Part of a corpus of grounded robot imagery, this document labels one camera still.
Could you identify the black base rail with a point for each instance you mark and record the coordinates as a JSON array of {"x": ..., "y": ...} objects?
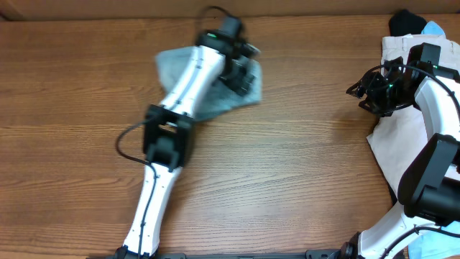
[{"x": 309, "y": 254}]

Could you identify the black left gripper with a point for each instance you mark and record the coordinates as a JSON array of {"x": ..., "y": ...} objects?
[{"x": 243, "y": 80}]

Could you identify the beige shorts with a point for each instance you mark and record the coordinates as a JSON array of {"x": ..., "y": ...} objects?
[{"x": 397, "y": 139}]

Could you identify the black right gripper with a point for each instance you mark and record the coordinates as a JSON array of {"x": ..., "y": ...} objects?
[{"x": 368, "y": 88}]

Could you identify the light blue denim shorts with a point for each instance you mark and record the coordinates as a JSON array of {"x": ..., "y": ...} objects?
[{"x": 220, "y": 98}]

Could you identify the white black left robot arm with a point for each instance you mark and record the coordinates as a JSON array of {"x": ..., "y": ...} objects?
[{"x": 169, "y": 127}]

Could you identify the black garment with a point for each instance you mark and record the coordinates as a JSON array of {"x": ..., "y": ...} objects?
[{"x": 405, "y": 22}]

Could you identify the light blue garment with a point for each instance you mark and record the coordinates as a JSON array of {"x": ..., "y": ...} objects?
[{"x": 432, "y": 28}]

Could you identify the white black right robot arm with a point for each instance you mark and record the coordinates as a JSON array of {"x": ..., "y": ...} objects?
[{"x": 427, "y": 200}]

